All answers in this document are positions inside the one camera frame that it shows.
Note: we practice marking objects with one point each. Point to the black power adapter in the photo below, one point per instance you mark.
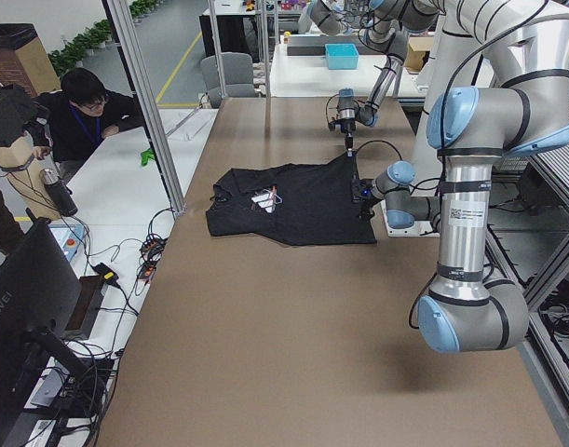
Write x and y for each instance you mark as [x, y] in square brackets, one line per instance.
[107, 273]

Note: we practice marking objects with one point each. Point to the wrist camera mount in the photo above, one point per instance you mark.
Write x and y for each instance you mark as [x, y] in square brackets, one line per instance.
[333, 112]

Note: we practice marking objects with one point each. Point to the grey office chair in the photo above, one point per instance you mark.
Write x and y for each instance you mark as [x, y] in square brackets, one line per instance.
[238, 77]

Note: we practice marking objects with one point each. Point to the person in black jacket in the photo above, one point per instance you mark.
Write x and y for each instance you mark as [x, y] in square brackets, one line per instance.
[79, 117]

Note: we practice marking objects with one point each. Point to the aluminium frame post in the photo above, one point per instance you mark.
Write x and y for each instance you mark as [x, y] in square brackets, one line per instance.
[124, 34]

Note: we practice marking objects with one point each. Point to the black Huawei monitor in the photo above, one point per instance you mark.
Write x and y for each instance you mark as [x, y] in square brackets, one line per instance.
[38, 294]

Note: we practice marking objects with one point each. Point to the blue plastic bin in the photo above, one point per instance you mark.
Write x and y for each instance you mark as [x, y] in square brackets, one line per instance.
[341, 56]

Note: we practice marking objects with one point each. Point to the dark thermos bottle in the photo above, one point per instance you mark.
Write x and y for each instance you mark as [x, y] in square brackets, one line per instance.
[58, 192]

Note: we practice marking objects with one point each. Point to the black printed t-shirt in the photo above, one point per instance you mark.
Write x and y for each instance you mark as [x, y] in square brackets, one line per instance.
[294, 204]

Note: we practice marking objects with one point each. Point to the green plastic clamp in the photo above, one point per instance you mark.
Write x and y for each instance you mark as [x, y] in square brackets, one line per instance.
[146, 157]

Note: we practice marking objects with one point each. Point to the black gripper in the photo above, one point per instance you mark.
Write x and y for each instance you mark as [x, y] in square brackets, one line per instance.
[369, 201]
[346, 124]

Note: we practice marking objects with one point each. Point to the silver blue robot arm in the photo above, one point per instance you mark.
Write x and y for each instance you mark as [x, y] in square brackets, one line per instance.
[470, 128]
[386, 31]

